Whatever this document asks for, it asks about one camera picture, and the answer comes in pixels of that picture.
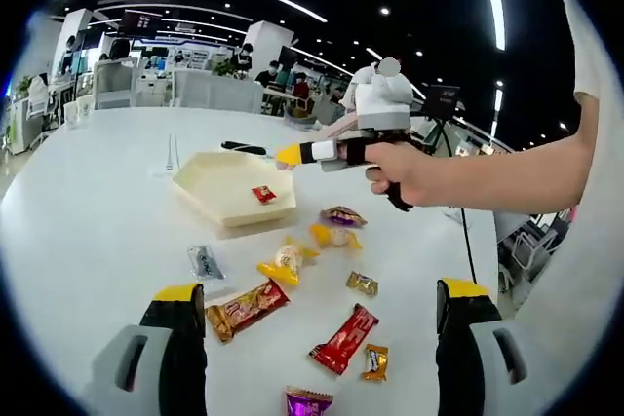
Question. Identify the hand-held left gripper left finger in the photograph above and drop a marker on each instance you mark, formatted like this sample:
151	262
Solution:
180	352

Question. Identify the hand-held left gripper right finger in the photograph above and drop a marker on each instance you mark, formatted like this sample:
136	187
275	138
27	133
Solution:
458	352

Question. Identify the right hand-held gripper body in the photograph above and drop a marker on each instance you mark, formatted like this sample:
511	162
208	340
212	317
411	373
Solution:
385	104

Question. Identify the pink food tongs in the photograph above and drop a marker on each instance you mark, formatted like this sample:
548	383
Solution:
339	127

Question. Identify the small purple brown food packet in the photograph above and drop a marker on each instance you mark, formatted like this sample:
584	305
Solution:
343	217

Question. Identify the small red candy food packet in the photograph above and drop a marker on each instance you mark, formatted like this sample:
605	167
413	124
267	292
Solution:
263	194

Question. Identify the red gold wafer food packet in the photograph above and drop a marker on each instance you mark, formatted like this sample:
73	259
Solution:
246	311

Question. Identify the small orange candy food packet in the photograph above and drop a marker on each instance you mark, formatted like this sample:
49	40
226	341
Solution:
375	362

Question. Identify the yellow-ended clear food packet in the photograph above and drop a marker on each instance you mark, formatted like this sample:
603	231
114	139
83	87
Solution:
287	260
336	237

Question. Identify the cream hexagonal container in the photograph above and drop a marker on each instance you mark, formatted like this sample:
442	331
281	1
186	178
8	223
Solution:
219	182

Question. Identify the long red food packet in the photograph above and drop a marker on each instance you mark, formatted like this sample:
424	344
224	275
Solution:
343	340

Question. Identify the small gold candy food packet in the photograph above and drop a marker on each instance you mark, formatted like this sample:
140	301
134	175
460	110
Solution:
362	284

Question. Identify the long purple food packet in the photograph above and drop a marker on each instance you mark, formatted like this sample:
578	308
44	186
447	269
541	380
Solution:
309	404

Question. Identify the person's right hand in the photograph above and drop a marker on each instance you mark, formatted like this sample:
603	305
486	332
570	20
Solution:
409	172

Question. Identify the grey basket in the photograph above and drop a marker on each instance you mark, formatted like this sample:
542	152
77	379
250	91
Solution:
300	119

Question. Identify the black marker pen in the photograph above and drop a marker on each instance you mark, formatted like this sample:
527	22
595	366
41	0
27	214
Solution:
241	147

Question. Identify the clear plastic packet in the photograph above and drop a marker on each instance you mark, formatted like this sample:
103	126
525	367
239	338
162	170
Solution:
207	262

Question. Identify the white desk partition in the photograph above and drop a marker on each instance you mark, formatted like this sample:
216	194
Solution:
219	92

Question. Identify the green potted plant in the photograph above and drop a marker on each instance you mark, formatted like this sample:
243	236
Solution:
225	69

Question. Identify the person's white shirt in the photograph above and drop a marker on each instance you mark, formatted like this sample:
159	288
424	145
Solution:
585	313

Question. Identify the curved ceiling light strip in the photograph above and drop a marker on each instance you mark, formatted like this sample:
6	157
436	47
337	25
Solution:
495	7

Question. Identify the thin clear stand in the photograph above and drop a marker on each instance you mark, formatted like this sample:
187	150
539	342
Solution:
171	162

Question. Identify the white office chair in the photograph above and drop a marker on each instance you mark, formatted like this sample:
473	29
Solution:
114	85

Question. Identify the dark hanging display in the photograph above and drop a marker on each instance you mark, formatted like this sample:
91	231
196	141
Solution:
140	22

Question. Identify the white paper cup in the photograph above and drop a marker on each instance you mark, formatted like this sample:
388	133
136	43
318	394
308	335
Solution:
71	114
86	106

